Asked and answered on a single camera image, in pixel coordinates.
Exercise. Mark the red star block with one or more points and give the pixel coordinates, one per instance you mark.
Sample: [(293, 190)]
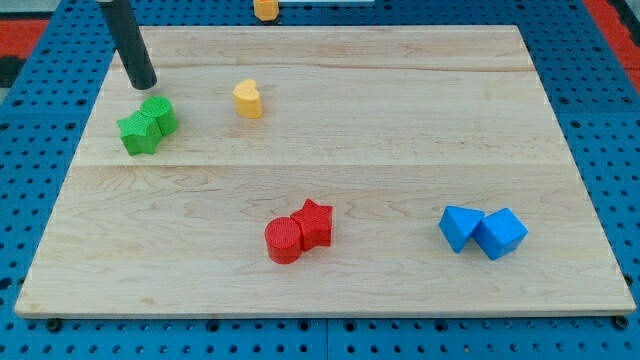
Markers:
[(316, 224)]

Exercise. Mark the green star block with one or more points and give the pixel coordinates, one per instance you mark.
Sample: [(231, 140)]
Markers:
[(139, 133)]

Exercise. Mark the light wooden board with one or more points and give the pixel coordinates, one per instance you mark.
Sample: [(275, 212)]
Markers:
[(388, 125)]

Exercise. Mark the red cylinder block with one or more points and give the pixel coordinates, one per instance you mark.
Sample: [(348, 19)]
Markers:
[(283, 239)]

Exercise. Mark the yellow heart block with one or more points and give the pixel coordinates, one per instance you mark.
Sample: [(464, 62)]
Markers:
[(247, 99)]

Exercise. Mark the blue triangular prism block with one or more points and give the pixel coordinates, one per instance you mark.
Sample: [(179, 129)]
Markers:
[(457, 225)]

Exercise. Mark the green cylinder block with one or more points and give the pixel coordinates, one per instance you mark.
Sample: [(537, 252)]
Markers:
[(161, 109)]

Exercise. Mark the yellow block at top edge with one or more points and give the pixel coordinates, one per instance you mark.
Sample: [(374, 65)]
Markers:
[(266, 10)]

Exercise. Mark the blue cube block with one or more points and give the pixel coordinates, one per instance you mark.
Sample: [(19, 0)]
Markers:
[(499, 233)]

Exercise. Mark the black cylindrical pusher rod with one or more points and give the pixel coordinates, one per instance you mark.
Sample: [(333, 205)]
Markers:
[(122, 24)]

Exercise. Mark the blue perforated base mat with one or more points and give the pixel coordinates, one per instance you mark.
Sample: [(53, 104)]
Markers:
[(596, 104)]

